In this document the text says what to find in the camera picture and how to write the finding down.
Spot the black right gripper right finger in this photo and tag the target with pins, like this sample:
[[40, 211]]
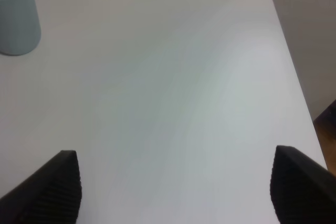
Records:
[[301, 190]]

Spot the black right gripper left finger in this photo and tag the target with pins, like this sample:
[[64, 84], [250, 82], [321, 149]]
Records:
[[52, 194]]

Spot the teal green cup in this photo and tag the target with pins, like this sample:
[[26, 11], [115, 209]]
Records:
[[20, 27]]

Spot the brown wooden furniture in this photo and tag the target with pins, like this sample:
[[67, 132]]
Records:
[[324, 126]]

